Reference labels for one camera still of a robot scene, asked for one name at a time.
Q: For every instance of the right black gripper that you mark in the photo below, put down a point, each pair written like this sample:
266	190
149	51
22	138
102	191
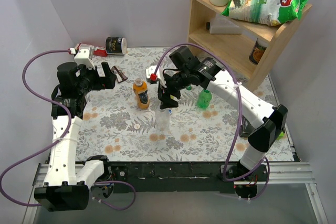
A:
166	92

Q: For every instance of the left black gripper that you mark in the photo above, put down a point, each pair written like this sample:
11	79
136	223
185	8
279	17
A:
99	77

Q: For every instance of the clear plastic bottle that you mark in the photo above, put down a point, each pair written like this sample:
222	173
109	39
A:
162	119

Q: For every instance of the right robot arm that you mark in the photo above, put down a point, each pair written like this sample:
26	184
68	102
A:
214	75

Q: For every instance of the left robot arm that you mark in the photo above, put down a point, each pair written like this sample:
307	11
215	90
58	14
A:
63	140

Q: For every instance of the orange juice bottle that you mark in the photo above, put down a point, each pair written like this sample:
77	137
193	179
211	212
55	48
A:
140	90

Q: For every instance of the green plastic bottle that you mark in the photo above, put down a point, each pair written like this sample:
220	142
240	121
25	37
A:
204	99

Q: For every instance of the brown snack wrapper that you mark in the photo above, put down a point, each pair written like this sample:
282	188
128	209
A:
121	77

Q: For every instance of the red white box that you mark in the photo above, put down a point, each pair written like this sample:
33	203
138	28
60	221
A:
96	50

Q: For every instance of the black cylindrical can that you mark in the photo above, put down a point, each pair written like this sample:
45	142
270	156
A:
116	45

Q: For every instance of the black green box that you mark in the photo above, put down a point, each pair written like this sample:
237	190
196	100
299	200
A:
246	129

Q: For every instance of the wooden shelf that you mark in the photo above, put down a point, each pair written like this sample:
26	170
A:
235	49

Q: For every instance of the dark tin can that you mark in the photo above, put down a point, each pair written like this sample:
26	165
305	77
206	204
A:
258	51

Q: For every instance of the green chips bag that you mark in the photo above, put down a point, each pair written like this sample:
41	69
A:
266	12

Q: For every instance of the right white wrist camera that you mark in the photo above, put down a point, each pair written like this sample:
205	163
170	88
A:
150	70

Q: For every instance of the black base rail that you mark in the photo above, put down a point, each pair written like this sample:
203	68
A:
122	177

